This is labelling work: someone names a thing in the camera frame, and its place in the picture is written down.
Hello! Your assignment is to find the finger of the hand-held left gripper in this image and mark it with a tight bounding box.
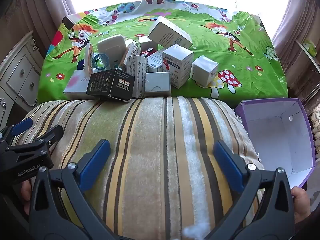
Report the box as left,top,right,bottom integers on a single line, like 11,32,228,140
5,124,64,153
0,117,34,143

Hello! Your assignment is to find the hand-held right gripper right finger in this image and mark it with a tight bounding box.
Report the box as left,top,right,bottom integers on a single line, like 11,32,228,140
205,140,295,240

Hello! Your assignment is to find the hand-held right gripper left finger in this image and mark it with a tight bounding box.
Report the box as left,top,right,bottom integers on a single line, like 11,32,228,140
29,139,118,240

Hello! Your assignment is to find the purple cardboard box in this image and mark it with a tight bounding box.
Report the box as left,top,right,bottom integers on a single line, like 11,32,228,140
234,97,316,189

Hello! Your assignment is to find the white box with pink flower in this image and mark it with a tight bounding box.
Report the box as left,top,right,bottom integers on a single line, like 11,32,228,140
63,69,93,100

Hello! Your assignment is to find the round orange-rimmed disc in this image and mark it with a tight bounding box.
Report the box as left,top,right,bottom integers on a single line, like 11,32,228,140
84,42,95,77

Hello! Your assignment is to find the blue mesh ring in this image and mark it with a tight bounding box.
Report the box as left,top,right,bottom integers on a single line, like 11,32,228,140
93,52,110,70

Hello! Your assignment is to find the narrow white text-covered box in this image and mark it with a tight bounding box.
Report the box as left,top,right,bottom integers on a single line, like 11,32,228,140
126,54,148,98

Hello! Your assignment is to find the white rounded plastic case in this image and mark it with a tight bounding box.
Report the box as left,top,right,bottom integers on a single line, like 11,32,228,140
97,34,127,68

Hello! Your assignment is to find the white box with blue label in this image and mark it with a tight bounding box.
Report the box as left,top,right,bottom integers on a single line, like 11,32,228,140
147,50,164,73

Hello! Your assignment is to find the red and black box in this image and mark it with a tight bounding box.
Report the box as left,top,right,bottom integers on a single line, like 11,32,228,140
140,41,159,58

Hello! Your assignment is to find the tall beige box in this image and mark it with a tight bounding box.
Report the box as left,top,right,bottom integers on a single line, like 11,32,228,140
147,16,193,49

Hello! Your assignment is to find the person's left hand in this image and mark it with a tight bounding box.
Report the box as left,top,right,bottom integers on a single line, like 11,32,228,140
21,180,32,215

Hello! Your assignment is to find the person's right hand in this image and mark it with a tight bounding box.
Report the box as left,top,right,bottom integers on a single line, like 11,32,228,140
292,187,311,223

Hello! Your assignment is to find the white nightstand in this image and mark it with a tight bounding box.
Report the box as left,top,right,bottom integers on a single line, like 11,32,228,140
0,31,42,120

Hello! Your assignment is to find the striped tasselled cushion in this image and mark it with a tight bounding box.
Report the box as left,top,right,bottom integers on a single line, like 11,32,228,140
11,96,265,240

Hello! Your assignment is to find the white cotton fluff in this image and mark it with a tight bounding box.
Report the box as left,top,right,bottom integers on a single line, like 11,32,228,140
184,221,210,238

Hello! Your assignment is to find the green cartoon printed bedsheet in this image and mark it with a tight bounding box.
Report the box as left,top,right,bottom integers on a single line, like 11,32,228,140
37,0,288,103

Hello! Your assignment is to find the pink-beige curtain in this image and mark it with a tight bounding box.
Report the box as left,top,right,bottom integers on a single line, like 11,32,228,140
0,0,75,55
271,0,320,63

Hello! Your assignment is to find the curved white shelf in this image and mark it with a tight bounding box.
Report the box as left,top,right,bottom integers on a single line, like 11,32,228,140
295,39,320,71

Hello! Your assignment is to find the green tissue pack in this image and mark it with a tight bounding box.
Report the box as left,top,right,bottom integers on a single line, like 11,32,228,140
302,40,317,55

